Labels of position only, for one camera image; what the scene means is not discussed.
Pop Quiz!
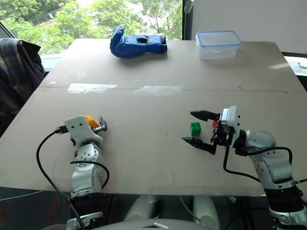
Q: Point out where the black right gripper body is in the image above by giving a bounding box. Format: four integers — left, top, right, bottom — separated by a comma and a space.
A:
210, 119, 234, 147

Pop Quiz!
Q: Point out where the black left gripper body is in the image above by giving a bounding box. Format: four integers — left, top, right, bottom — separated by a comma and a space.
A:
92, 125, 108, 135

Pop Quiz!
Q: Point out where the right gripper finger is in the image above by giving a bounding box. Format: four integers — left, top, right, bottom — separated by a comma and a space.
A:
180, 136, 217, 156
190, 110, 222, 122

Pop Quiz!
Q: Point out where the yellow toy brick cube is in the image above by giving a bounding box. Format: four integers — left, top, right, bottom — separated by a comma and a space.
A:
85, 115, 100, 128

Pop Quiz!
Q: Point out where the green toy brick cube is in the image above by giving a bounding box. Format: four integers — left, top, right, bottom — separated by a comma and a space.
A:
190, 121, 203, 137

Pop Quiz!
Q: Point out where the white rounded robot leg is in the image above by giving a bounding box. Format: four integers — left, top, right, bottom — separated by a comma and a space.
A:
124, 194, 160, 222
192, 196, 221, 230

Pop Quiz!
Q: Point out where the clear container with blue lid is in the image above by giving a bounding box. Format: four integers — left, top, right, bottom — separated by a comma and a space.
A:
195, 30, 242, 60

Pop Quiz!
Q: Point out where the blue boxing glove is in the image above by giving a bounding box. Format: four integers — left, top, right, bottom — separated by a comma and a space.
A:
109, 25, 168, 58

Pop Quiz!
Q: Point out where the dark plaid cloth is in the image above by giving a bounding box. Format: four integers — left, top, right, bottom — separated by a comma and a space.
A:
0, 37, 46, 138

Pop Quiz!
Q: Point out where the grey robot torso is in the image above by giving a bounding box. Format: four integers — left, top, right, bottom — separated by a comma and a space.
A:
92, 219, 201, 230

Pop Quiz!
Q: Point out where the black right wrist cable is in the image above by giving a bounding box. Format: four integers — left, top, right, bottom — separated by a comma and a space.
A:
223, 126, 294, 184

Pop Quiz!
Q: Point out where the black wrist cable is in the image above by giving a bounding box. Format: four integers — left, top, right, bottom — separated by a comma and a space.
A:
36, 125, 86, 230
223, 126, 294, 184

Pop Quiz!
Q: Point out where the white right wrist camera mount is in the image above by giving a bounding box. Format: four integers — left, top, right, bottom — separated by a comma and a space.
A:
220, 105, 242, 145

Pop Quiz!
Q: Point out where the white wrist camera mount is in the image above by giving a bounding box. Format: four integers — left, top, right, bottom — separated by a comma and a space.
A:
64, 115, 104, 146
220, 105, 242, 145

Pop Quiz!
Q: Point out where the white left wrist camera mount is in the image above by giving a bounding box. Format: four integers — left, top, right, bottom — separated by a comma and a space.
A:
64, 115, 104, 146

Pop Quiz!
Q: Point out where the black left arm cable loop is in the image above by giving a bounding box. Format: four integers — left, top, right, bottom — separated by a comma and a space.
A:
70, 161, 110, 190

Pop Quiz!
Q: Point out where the thin white wire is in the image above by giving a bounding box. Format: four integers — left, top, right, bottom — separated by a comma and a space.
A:
178, 195, 205, 224

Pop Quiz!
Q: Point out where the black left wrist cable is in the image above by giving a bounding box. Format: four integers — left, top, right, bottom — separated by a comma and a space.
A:
36, 125, 86, 230

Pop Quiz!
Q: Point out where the dark window frame post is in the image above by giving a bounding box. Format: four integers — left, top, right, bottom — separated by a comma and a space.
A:
181, 0, 193, 41

